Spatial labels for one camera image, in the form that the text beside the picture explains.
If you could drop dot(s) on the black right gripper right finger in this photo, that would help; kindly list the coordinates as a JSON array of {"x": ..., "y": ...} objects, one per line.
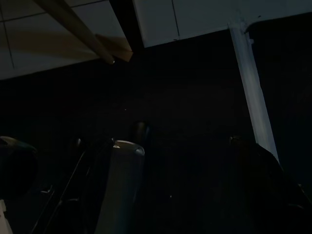
[{"x": 270, "y": 195}]

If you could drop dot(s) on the white trim strip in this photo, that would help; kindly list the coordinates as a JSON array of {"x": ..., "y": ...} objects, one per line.
[{"x": 251, "y": 85}]

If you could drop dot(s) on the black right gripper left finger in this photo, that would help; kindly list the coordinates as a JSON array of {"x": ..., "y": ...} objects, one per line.
[{"x": 83, "y": 190}]

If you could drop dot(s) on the wooden pole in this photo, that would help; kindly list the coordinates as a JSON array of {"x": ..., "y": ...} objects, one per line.
[{"x": 80, "y": 29}]

